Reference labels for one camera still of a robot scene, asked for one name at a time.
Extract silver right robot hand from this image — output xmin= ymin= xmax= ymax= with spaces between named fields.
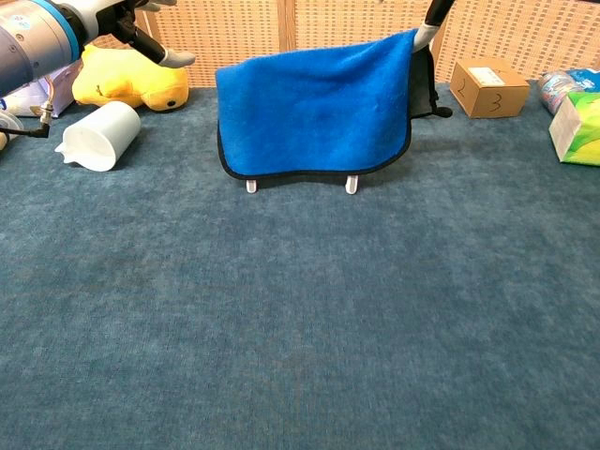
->
xmin=412 ymin=0 xmax=456 ymax=51

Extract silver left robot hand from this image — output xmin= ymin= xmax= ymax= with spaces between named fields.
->
xmin=77 ymin=0 xmax=197 ymax=69

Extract blue microfiber cloth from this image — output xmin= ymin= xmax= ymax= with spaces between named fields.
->
xmin=215 ymin=28 xmax=454 ymax=182

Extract yellow plush toy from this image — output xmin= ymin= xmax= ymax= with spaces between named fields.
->
xmin=71 ymin=44 xmax=190 ymax=113

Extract brown cardboard box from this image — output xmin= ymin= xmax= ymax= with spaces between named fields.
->
xmin=449 ymin=57 xmax=531 ymax=120

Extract woven wooden folding screen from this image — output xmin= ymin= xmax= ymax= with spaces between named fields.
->
xmin=0 ymin=0 xmax=600 ymax=88

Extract light blue plastic mug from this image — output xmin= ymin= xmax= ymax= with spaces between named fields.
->
xmin=54 ymin=100 xmax=143 ymax=173

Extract white lilac carton package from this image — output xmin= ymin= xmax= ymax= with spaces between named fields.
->
xmin=0 ymin=60 xmax=83 ymax=119

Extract cream squeeze bottle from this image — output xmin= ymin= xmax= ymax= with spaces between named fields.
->
xmin=0 ymin=110 xmax=25 ymax=152

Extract blue snack bag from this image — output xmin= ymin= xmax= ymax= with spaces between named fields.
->
xmin=565 ymin=67 xmax=600 ymax=94

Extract green tissue box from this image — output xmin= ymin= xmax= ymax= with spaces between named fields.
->
xmin=548 ymin=91 xmax=600 ymax=167

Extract teal carpet table cover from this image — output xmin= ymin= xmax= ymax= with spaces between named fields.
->
xmin=0 ymin=82 xmax=600 ymax=450

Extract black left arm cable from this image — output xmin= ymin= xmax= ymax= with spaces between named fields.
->
xmin=0 ymin=74 xmax=60 ymax=140

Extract metal wire rack white feet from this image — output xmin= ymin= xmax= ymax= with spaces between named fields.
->
xmin=246 ymin=175 xmax=360 ymax=195

